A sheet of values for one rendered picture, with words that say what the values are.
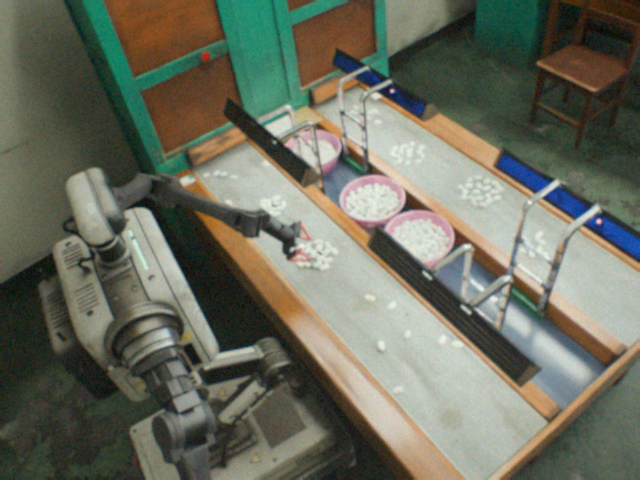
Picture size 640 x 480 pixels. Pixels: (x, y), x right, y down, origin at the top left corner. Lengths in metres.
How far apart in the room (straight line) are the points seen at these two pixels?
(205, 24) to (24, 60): 1.04
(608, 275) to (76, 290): 1.70
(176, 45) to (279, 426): 1.54
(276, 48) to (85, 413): 1.97
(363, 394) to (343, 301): 0.38
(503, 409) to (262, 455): 0.83
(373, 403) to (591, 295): 0.85
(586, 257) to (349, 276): 0.87
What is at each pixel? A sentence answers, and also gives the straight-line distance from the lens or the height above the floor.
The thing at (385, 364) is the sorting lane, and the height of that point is 0.74.
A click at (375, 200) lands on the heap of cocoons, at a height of 0.74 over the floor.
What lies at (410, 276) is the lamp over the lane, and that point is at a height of 1.07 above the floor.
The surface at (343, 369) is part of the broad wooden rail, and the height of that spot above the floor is 0.76.
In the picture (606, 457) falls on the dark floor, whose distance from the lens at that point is 2.59.
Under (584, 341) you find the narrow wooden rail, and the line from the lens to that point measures 1.95.
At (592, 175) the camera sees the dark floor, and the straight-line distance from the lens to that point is 3.65.
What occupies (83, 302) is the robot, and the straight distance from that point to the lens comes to 1.23.
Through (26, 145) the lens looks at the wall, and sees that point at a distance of 3.18.
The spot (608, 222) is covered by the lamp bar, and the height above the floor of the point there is 1.09.
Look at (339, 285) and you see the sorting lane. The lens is 1.96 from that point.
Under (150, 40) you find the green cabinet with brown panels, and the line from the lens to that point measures 2.29.
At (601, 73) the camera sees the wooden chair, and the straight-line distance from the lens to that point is 3.73.
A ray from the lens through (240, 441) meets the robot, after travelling 1.98.
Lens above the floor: 2.30
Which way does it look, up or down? 47 degrees down
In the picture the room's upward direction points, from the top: 9 degrees counter-clockwise
